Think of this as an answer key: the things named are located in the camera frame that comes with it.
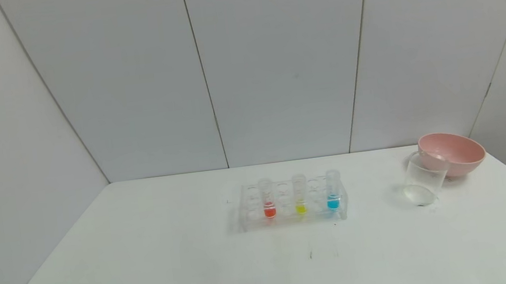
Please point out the test tube with yellow pigment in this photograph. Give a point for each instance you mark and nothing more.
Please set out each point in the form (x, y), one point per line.
(301, 202)

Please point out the test tube with blue pigment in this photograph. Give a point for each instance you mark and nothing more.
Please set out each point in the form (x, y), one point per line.
(334, 199)

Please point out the test tube with red pigment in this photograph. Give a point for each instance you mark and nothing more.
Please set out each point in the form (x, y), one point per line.
(268, 207)

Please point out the clear plastic test tube rack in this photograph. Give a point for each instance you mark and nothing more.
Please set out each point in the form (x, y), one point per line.
(290, 218)

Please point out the clear glass beaker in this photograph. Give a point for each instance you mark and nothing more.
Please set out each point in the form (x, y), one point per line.
(422, 184)

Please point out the pink bowl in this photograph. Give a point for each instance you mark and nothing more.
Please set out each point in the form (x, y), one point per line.
(462, 156)

